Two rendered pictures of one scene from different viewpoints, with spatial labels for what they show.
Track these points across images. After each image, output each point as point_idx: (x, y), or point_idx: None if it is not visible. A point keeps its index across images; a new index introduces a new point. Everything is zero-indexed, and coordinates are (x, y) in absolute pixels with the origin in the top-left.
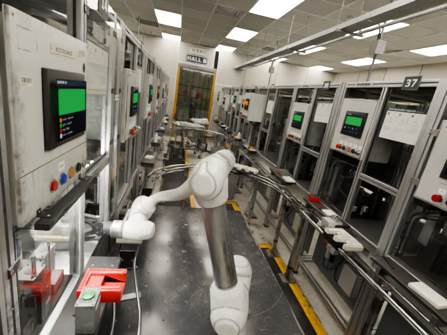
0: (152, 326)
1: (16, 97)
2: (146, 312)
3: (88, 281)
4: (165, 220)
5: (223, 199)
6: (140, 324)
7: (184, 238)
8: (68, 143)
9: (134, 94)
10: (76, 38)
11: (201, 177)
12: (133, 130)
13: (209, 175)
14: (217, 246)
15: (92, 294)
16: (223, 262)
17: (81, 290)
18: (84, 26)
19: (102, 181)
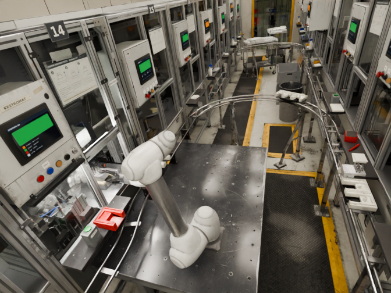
0: (149, 243)
1: None
2: (149, 232)
3: (102, 215)
4: (193, 158)
5: (150, 179)
6: (129, 245)
7: (199, 177)
8: (49, 149)
9: (139, 65)
10: (34, 78)
11: (123, 167)
12: (147, 95)
13: (127, 167)
14: (159, 209)
15: (88, 229)
16: (167, 220)
17: (95, 221)
18: (36, 67)
19: (120, 143)
